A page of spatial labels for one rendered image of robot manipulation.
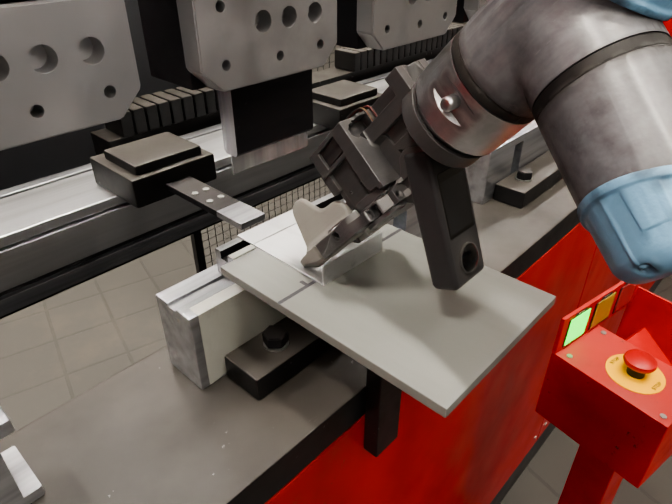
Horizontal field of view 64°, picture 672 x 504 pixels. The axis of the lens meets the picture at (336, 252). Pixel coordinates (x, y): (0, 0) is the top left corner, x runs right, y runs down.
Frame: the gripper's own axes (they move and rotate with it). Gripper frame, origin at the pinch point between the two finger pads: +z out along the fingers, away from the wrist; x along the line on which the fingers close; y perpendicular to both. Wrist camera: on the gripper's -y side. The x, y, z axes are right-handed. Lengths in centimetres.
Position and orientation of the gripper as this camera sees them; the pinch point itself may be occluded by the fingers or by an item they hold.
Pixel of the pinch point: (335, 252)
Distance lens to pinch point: 54.1
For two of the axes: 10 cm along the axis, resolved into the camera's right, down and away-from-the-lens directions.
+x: -6.8, 4.0, -6.2
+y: -5.6, -8.3, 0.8
